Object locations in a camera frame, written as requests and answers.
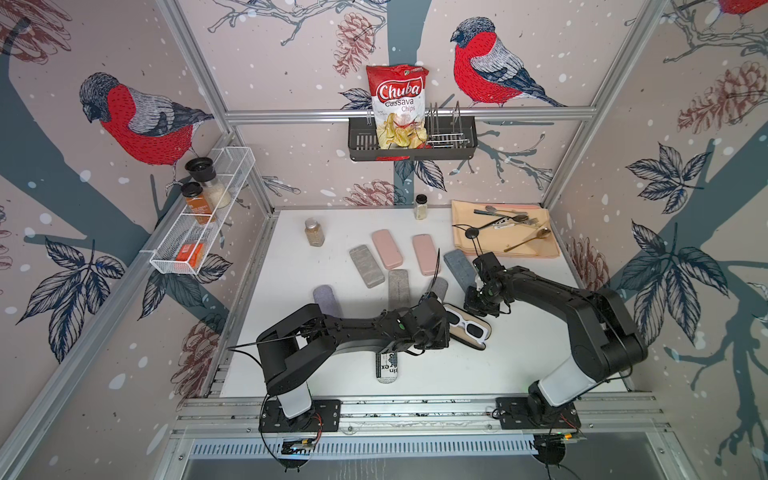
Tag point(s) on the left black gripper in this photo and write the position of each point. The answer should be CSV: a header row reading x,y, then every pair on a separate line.
x,y
445,337

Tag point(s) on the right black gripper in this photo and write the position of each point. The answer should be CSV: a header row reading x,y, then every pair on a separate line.
x,y
469,305

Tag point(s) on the grey teal glasses case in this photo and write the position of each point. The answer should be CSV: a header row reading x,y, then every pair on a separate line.
x,y
461,268

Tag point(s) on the black case with glasses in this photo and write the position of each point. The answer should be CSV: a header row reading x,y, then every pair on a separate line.
x,y
466,328

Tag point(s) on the patterned case with sunglasses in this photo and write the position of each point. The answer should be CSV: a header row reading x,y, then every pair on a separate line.
x,y
387,368

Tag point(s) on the pink glasses case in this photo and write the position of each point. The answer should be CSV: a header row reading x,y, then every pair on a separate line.
x,y
426,254
387,249

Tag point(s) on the brown case with sunglasses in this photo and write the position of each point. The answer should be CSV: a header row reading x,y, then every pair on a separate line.
x,y
325,298

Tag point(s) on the beige case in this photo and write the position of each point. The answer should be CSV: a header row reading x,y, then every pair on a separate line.
x,y
439,288

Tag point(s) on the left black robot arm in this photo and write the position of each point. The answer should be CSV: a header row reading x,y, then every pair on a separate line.
x,y
292,350

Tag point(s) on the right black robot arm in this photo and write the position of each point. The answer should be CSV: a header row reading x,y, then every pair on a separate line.
x,y
604,339

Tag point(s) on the black ladle spoon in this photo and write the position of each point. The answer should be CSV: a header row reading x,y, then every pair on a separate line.
x,y
473,232

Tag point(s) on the gold spoon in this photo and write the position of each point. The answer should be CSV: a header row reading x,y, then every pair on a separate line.
x,y
540,233

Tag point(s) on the iridescent cutlery piece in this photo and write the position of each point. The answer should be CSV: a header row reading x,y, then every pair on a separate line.
x,y
484,212

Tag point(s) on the silver spoon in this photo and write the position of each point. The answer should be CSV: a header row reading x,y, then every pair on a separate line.
x,y
501,209

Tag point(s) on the small jar at back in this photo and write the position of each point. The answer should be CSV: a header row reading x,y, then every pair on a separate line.
x,y
420,207

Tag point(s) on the brown spice jar on table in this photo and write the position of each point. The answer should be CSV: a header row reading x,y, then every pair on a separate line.
x,y
314,233

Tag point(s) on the red Chuba chips bag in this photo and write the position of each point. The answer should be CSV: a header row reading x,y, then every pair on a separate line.
x,y
398,102

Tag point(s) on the small orange box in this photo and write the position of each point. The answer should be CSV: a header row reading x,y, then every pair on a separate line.
x,y
191,254

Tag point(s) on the orange spice jar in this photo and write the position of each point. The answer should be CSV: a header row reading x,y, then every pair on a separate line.
x,y
198,206

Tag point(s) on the black lid salt grinder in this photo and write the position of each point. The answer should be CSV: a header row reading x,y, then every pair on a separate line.
x,y
215,191

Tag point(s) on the white patterned cutlery handle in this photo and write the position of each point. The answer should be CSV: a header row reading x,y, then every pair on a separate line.
x,y
505,223

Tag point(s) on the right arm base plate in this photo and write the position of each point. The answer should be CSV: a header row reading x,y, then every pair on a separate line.
x,y
520,412

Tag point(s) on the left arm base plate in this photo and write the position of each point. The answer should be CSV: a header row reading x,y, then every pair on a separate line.
x,y
323,416

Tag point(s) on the black wire wall basket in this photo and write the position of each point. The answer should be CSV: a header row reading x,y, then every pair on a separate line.
x,y
449,135

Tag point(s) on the white wire wall shelf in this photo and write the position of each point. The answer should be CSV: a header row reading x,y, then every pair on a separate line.
x,y
233,166

